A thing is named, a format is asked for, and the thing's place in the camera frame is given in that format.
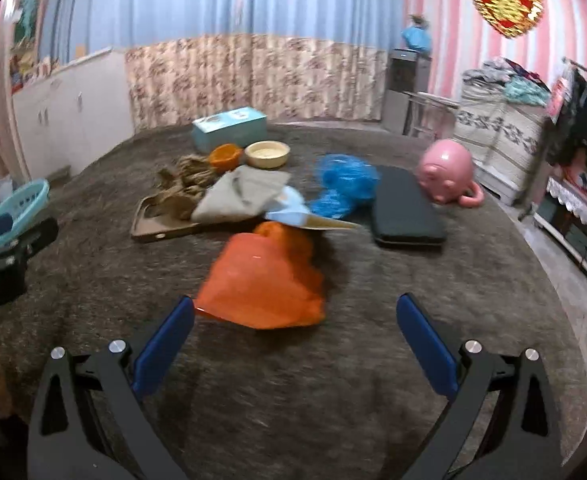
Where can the brown cardboard piece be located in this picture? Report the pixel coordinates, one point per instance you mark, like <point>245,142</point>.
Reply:
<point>331,223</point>

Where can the black flat case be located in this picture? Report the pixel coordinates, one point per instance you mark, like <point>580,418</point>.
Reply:
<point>406,207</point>

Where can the small orange bowl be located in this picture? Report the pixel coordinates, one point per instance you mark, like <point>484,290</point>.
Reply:
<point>225,156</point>

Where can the clutter on cabinet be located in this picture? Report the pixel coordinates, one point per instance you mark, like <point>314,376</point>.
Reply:
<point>33,67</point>

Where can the red heart wall decoration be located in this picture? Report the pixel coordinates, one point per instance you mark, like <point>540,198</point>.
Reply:
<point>506,5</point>

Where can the blue plastic bag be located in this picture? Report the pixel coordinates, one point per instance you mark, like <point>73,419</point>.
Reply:
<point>346,180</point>

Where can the blue bag on dispenser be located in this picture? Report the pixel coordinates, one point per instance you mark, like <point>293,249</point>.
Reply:
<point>417,35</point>

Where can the light blue plastic basket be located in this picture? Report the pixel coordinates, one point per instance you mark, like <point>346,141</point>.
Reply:
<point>20,200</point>

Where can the metal folding rack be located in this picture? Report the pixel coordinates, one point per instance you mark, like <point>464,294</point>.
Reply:
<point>431,110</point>

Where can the pile of folded bedding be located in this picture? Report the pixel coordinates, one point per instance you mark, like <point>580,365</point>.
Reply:
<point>498,120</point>

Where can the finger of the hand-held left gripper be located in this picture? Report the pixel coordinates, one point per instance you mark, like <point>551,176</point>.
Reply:
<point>35,237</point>

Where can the grey water dispenser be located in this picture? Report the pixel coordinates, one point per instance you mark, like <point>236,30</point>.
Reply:
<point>403,90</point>

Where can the pink piggy bank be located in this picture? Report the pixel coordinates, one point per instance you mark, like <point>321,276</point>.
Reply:
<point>446,170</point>

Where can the table with lace cloth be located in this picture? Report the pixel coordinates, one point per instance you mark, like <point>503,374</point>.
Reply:
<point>583,210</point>

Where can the white cabinet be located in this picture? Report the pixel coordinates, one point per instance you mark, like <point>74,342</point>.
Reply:
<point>73,110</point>

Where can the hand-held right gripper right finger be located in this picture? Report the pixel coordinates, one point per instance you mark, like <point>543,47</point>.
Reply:
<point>428,350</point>

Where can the wall poster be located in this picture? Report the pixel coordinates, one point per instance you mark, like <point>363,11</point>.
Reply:
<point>27,12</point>

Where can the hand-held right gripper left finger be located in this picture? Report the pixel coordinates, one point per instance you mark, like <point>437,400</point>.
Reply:
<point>163,350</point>

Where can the cream bowl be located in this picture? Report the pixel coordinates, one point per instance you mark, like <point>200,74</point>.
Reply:
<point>267,154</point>

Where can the grey fuzzy blanket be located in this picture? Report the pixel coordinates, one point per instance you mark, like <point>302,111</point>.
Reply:
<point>293,410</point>

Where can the brown paper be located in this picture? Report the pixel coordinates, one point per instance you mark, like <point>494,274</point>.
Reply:
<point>186,185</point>

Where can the clothes rack with clothes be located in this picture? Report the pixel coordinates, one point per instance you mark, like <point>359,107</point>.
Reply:
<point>583,110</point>

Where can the orange plastic bag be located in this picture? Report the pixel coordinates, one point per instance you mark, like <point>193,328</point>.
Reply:
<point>263,280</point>

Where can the light blue cardboard box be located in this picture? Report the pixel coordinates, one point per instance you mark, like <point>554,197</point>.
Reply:
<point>228,127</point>

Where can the brown flat tray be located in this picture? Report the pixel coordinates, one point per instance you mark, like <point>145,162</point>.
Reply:
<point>146,227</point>

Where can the blue and floral curtain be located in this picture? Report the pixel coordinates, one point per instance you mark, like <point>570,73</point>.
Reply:
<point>223,35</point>

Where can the grey folded cloth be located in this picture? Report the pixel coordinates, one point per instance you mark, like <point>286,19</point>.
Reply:
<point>238,192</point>

